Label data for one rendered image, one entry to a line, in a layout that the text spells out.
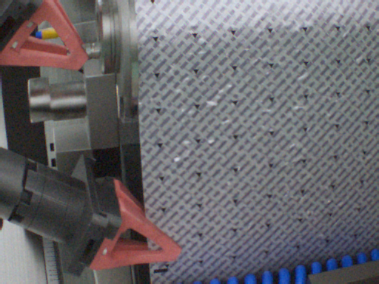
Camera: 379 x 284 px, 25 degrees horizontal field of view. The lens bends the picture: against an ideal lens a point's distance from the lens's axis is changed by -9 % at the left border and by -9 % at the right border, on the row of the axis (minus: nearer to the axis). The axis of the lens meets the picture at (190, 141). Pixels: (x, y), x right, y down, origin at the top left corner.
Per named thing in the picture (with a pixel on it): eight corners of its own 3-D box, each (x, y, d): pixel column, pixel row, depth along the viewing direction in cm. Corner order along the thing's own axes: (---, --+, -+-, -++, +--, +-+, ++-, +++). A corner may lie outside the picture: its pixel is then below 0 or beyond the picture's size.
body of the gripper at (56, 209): (83, 282, 70) (4, 251, 67) (72, 217, 78) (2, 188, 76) (115, 224, 67) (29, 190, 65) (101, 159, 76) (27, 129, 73)
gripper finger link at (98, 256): (164, 296, 75) (66, 262, 71) (152, 251, 81) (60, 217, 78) (203, 238, 72) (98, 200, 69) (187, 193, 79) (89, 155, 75)
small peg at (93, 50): (66, 52, 71) (66, 43, 70) (99, 47, 71) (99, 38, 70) (67, 66, 70) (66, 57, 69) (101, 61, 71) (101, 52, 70)
